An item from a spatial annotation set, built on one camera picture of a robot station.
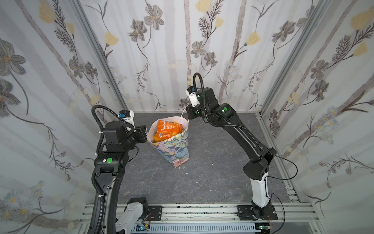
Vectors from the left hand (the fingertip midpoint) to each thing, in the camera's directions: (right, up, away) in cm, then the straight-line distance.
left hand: (147, 125), depth 66 cm
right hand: (+20, +11, +6) cm, 23 cm away
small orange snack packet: (+7, -2, +14) cm, 16 cm away
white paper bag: (+12, -13, +13) cm, 22 cm away
